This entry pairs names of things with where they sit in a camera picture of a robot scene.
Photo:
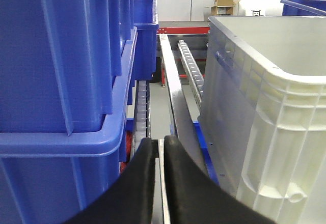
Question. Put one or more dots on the blue bin behind left stack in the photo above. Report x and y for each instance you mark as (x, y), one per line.
(146, 22)

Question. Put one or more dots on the steel shelf divider rail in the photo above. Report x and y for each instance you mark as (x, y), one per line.
(182, 124)

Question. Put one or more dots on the white roller track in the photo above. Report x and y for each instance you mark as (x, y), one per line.
(192, 70)

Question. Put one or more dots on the blue bin stack near left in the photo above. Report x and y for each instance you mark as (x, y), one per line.
(65, 75)

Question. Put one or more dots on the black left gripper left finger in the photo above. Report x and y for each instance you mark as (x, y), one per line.
(130, 198)

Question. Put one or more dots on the cardboard boxes in background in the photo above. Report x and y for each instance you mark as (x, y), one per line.
(223, 7)

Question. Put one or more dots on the blue bin far right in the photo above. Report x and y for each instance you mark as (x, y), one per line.
(303, 7)

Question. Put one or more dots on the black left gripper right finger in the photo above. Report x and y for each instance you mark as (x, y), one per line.
(194, 198)

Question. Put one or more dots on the white plastic Totelife bin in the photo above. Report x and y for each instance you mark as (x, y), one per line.
(263, 113)

